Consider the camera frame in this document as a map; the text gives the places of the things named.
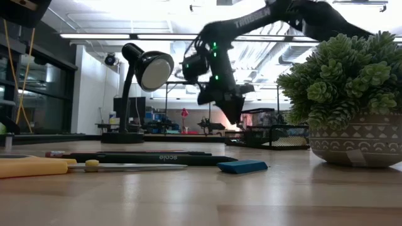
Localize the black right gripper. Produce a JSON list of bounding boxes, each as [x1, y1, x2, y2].
[[197, 83, 255, 126]]

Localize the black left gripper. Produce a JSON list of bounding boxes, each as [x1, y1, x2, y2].
[[0, 0, 53, 29]]

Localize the blue eraser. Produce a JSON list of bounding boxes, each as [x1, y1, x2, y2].
[[217, 159, 269, 175]]

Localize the black ballpoint pen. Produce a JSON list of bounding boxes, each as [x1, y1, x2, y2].
[[95, 153, 239, 167], [61, 153, 107, 164], [97, 151, 213, 157]]

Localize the orange pencil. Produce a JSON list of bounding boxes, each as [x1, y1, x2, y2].
[[45, 149, 186, 158]]

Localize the yellow-handled scissors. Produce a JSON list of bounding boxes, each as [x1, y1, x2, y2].
[[0, 153, 189, 180]]

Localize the black mesh desk organizer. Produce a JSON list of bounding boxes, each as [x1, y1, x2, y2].
[[224, 108, 310, 151]]

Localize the small red object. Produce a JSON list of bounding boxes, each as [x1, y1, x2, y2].
[[180, 108, 190, 133]]

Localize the blue storage bins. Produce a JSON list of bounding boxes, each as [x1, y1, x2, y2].
[[144, 112, 167, 126]]

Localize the cluttered workbench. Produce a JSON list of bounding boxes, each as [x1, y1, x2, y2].
[[95, 121, 227, 136]]

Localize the black computer monitor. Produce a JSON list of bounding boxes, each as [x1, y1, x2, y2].
[[113, 96, 147, 119]]

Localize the black desk lamp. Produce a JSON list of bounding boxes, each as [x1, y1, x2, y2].
[[100, 43, 175, 144]]

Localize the green succulent in patterned pot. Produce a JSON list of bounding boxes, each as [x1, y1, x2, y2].
[[276, 30, 402, 169]]

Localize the grey tape strip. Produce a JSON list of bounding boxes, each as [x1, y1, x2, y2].
[[345, 149, 368, 167]]

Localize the black metal frame stand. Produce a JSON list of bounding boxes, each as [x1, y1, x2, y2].
[[165, 80, 214, 136]]

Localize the yellow cable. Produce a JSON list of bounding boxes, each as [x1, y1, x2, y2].
[[2, 20, 38, 136]]

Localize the black round wall camera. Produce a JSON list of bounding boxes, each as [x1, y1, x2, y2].
[[104, 52, 118, 67]]

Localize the black aluminium table frame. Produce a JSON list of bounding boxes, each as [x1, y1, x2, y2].
[[12, 133, 227, 145]]

